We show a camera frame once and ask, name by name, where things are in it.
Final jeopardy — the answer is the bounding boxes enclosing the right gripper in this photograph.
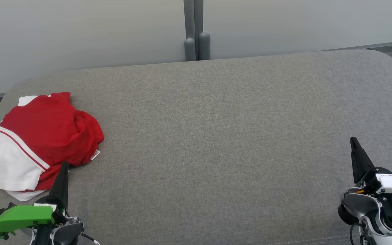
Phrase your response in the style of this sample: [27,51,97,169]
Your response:
[349,137,392,194]

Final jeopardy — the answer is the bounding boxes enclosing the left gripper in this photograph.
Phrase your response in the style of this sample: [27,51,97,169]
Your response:
[34,162,81,227]

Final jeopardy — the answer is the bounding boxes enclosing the red shirt with white sleeves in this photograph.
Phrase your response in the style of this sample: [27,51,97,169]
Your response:
[0,92,105,202]

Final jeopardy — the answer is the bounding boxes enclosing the grey fabric sofa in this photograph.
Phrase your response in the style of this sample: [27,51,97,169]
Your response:
[0,49,392,245]

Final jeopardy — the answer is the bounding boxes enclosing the green camera bracket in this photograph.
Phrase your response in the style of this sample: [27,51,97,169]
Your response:
[0,206,55,239]

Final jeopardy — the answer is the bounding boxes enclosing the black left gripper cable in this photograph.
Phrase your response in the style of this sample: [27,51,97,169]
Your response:
[80,233,100,245]

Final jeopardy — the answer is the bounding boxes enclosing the short grey post foot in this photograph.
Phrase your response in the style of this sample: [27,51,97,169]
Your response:
[184,38,196,62]

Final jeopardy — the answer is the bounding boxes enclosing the tall grey post foot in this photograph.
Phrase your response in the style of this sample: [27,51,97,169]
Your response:
[198,32,211,61]

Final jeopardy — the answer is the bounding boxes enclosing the grey partition post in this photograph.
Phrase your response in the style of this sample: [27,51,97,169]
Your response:
[183,0,204,62]

